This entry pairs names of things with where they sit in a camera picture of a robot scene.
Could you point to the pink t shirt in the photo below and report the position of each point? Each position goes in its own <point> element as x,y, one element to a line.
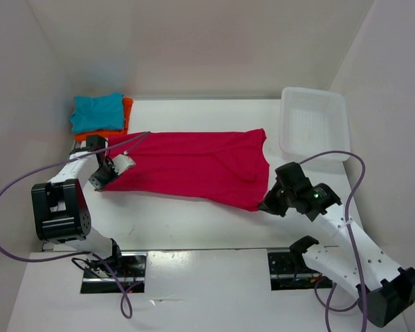
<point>224,167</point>

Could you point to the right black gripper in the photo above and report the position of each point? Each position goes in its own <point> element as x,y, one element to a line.
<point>269,203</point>

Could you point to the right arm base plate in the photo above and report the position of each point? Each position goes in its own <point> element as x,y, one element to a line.
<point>288,272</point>

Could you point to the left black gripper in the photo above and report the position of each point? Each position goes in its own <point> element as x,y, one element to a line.
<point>99,185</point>

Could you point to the teal t shirt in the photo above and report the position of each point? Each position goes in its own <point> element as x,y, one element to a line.
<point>97,113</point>

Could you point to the orange t shirt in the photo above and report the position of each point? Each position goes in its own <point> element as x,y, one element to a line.
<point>128,106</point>

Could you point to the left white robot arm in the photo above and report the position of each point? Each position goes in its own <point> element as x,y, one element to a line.
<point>95,244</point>

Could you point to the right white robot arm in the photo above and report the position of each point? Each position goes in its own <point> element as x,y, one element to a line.
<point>383,289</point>

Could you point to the white plastic basket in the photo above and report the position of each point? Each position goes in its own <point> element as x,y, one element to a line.
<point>311,122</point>

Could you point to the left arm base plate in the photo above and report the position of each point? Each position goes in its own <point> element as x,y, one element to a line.
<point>130,271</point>

